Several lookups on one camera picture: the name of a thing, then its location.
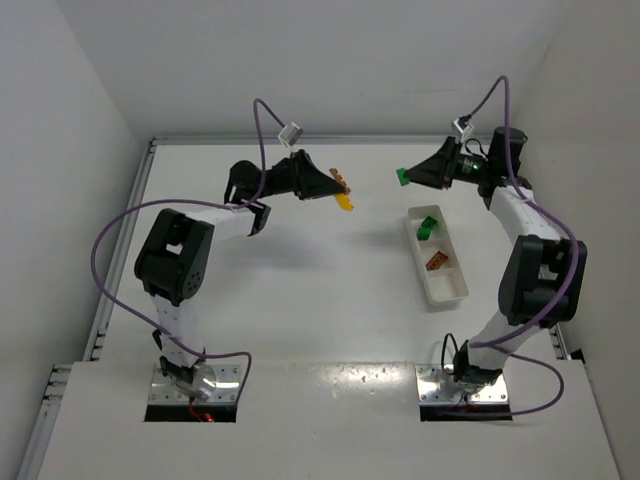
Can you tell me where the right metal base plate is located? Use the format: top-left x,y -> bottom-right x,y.
415,364 -> 509,406

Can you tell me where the metal base plate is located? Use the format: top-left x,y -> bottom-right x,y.
148,364 -> 241,406
415,364 -> 509,406

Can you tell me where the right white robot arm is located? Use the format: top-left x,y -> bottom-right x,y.
397,127 -> 587,390

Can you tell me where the white divided plastic tray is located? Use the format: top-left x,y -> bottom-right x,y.
404,205 -> 469,307

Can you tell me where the yellow lego brick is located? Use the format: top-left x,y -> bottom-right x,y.
334,194 -> 354,211

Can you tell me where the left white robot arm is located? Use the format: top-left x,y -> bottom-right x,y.
134,150 -> 353,401

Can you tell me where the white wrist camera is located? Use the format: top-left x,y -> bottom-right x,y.
451,114 -> 474,145
278,122 -> 304,151

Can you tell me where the aluminium frame rail left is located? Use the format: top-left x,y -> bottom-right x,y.
16,140 -> 156,479

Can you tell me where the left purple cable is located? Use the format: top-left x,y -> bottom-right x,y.
92,98 -> 252,401

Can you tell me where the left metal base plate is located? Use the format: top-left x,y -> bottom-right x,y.
148,364 -> 241,406

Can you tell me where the aluminium frame rail right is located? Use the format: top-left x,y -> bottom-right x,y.
494,135 -> 586,362

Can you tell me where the brown lego brick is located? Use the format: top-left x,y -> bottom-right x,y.
425,250 -> 449,272
329,167 -> 351,195

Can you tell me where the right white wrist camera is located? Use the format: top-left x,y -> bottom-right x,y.
451,114 -> 474,145

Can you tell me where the aluminium frame rail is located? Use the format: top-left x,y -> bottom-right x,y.
16,140 -> 156,479
494,135 -> 586,362

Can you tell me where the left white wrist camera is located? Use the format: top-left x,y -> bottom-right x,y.
278,122 -> 304,151

